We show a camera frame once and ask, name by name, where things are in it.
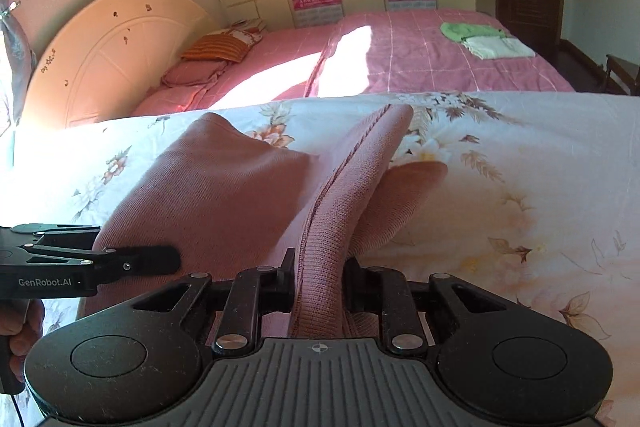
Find folded white cloth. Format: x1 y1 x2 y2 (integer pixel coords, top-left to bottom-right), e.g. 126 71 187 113
460 35 537 60

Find cream arched bed headboard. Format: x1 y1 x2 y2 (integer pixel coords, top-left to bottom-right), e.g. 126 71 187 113
22 0 223 130

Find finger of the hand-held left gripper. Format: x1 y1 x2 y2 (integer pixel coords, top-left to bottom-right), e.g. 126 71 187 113
21 245 182 286
10 223 102 249

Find thin black cable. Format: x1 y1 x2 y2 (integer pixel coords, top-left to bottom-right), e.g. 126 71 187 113
4 389 27 427

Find dark wooden chair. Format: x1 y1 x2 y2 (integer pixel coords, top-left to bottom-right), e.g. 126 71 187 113
604 53 640 98

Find folded green cloth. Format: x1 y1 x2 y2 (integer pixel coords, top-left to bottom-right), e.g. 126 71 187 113
440 22 507 42

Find orange striped pillow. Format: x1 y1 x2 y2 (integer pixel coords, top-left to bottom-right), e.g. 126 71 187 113
180 28 264 64

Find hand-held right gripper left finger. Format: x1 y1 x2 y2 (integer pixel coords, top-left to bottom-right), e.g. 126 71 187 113
132 248 297 355

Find floral white blanket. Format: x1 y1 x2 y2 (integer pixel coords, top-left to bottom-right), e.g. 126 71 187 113
0 91 640 427

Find pink knit garment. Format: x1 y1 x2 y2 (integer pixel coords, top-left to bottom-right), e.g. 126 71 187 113
82 103 449 342

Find pink checked bed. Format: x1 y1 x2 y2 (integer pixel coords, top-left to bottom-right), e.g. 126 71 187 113
129 8 577 118

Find grey patterned curtain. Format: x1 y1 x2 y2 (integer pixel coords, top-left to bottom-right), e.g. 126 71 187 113
0 0 38 132

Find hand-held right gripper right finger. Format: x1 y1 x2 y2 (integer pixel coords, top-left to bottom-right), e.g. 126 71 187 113
345 257 507 355

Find pink pillow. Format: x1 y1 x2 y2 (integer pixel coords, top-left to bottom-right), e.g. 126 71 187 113
160 58 230 88

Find person's left hand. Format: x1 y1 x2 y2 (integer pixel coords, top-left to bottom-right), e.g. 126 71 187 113
0 298 45 384

